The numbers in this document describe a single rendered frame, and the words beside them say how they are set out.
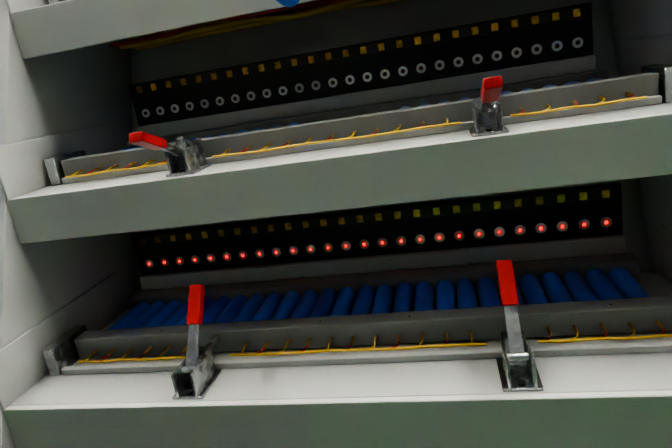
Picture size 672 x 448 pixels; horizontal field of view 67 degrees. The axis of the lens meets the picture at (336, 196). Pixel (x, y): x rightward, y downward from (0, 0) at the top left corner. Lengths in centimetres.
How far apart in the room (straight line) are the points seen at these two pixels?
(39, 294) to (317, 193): 31
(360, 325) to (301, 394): 8
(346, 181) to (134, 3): 27
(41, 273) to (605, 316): 53
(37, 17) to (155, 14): 13
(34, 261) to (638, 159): 55
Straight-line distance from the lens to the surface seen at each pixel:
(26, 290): 59
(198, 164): 48
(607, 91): 48
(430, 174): 41
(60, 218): 54
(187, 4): 53
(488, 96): 37
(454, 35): 59
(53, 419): 55
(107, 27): 57
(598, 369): 44
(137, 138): 42
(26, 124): 61
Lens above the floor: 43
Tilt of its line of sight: 9 degrees up
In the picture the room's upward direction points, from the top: 5 degrees counter-clockwise
